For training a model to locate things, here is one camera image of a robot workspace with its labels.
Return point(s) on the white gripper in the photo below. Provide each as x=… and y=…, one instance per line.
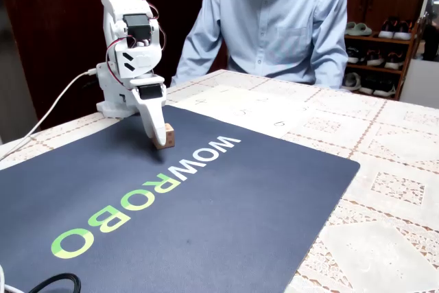
x=149, y=92

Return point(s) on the wooden shoe rack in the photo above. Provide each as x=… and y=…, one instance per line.
x=375, y=40

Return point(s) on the small wooden cube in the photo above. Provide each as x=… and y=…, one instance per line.
x=169, y=138

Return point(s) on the black sneaker white sole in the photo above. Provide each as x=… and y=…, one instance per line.
x=375, y=58
x=394, y=60
x=353, y=55
x=384, y=88
x=367, y=85

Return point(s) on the white lace tablecloth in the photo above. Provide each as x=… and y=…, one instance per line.
x=377, y=135

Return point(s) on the dark blue WOWROBO mat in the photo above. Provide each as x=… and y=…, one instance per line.
x=205, y=221

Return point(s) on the large white box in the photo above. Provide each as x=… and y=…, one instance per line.
x=420, y=83

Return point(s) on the black sneaker with orange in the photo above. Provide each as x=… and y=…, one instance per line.
x=387, y=30
x=403, y=32

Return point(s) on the person in light blue shirt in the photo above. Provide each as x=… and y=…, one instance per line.
x=274, y=32

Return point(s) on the grey shoe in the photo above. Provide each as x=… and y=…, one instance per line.
x=352, y=82

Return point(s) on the cream paper sheet with numbers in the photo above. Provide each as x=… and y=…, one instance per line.
x=254, y=107

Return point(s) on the green slipper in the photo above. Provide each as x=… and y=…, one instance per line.
x=351, y=28
x=364, y=29

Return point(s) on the person's left forearm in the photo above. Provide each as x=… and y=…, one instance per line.
x=331, y=70

